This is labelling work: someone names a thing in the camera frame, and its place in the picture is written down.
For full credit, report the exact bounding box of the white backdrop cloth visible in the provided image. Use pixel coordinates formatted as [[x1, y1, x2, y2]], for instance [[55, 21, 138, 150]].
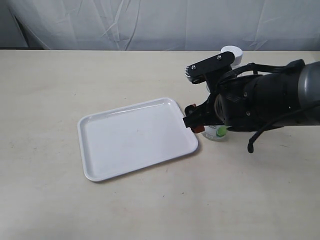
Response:
[[4, 0, 320, 51]]

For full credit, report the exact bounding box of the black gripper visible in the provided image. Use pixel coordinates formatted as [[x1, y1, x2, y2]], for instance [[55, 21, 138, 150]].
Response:
[[183, 75, 260, 133]]

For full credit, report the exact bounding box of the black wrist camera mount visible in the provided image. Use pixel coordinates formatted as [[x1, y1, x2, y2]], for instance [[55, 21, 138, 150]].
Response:
[[185, 51, 235, 90]]

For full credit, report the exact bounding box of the white plastic tray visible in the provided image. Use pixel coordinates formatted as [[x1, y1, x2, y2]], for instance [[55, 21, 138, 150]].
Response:
[[77, 97, 199, 182]]

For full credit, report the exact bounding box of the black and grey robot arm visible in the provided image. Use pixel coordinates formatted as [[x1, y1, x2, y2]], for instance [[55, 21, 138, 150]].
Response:
[[183, 59, 320, 133]]

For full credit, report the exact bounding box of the black cable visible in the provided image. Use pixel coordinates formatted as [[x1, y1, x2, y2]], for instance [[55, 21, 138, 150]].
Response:
[[247, 102, 320, 154]]

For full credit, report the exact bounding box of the clear bottle white cap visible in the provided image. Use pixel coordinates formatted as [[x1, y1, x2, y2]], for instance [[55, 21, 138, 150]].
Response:
[[202, 45, 243, 141]]

